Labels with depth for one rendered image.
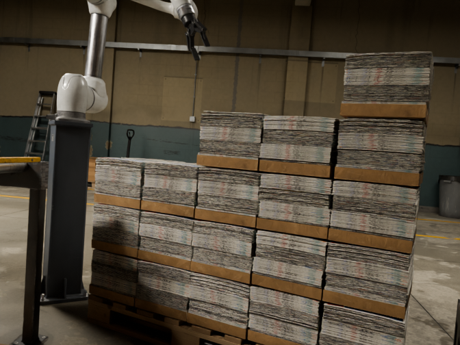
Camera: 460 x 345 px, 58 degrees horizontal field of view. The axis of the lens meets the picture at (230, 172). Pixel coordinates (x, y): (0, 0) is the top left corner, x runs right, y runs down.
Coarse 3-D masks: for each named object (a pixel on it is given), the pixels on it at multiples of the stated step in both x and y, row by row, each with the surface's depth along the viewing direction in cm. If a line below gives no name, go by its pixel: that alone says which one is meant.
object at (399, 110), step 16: (352, 112) 150; (368, 112) 147; (384, 112) 145; (400, 112) 143; (416, 112) 141; (336, 176) 153; (352, 176) 150; (368, 176) 148; (384, 176) 145; (400, 176) 143; (416, 176) 141; (336, 240) 153; (352, 240) 150; (368, 240) 148; (384, 240) 145; (400, 240) 143; (352, 304) 151; (368, 304) 148; (384, 304) 146
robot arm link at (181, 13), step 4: (184, 4) 220; (188, 4) 221; (180, 8) 221; (184, 8) 220; (188, 8) 221; (192, 8) 223; (180, 12) 221; (184, 12) 220; (188, 12) 220; (192, 12) 222; (180, 16) 222; (180, 20) 224
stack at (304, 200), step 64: (128, 192) 196; (192, 192) 181; (256, 192) 168; (320, 192) 156; (128, 256) 200; (192, 256) 183; (256, 256) 168; (320, 256) 156; (256, 320) 168; (320, 320) 160
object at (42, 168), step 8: (32, 168) 179; (40, 168) 179; (48, 168) 183; (0, 176) 181; (8, 176) 180; (16, 176) 180; (24, 176) 180; (32, 176) 179; (40, 176) 179; (0, 184) 181; (8, 184) 181; (16, 184) 180; (24, 184) 180; (32, 184) 179; (40, 184) 179
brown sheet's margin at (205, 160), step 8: (200, 160) 178; (208, 160) 177; (216, 160) 175; (224, 160) 173; (232, 160) 172; (240, 160) 170; (248, 160) 168; (256, 160) 167; (240, 168) 170; (248, 168) 168; (256, 168) 167
